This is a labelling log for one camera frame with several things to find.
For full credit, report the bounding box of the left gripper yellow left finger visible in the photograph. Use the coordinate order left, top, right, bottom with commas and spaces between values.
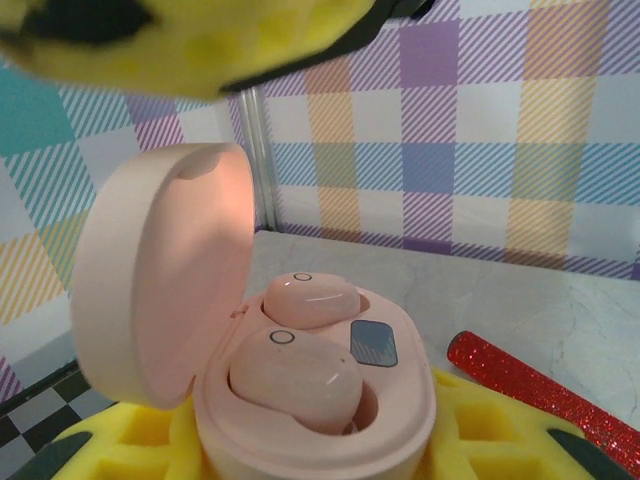
29, 399, 211, 480

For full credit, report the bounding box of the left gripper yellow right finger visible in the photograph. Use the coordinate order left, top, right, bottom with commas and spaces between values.
427, 363, 639, 480

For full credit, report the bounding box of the pink earbud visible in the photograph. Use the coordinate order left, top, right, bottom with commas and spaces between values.
228, 327, 362, 435
262, 271, 362, 331

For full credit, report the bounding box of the pink earbud case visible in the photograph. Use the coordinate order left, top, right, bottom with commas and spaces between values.
69, 142, 439, 480

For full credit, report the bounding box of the red glitter microphone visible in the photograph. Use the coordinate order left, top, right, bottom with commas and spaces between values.
444, 329, 640, 474

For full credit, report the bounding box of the black grey checkerboard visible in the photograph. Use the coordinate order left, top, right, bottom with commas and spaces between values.
0, 362, 109, 444

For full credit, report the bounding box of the aluminium frame post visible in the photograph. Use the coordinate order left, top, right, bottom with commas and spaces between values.
242, 87, 282, 234

